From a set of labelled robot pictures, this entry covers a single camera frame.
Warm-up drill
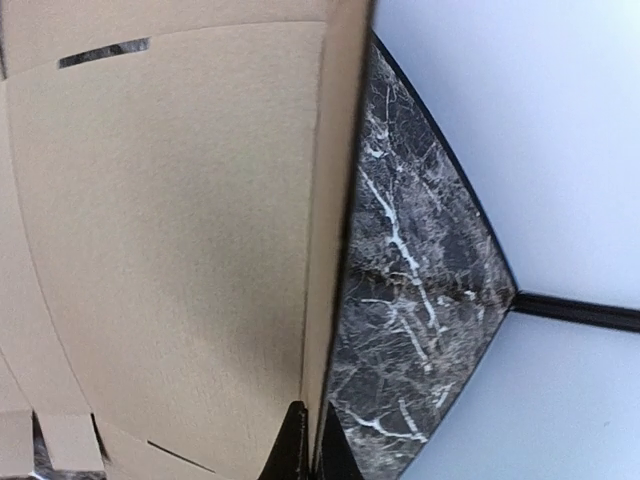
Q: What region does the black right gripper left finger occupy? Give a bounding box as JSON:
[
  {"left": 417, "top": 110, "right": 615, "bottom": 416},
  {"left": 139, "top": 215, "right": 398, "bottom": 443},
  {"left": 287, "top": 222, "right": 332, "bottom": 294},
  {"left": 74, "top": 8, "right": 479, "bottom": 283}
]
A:
[{"left": 259, "top": 401, "right": 308, "bottom": 480}]

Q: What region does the brown cardboard box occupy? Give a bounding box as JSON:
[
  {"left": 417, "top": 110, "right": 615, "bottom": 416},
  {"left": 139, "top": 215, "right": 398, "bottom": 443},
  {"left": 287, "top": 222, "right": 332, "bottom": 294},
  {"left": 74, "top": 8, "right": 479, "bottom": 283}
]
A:
[{"left": 1, "top": 1, "right": 374, "bottom": 479}]

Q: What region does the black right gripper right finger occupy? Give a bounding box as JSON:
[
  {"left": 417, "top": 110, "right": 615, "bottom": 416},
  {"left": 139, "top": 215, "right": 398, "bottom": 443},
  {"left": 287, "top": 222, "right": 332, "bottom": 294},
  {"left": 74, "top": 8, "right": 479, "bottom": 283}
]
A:
[{"left": 317, "top": 403, "right": 361, "bottom": 480}]

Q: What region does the right black frame post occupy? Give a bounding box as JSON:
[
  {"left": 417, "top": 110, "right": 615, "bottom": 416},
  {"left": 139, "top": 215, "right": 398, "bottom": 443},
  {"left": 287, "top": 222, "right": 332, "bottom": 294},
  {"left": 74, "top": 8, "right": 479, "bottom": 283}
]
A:
[{"left": 510, "top": 292, "right": 640, "bottom": 333}]

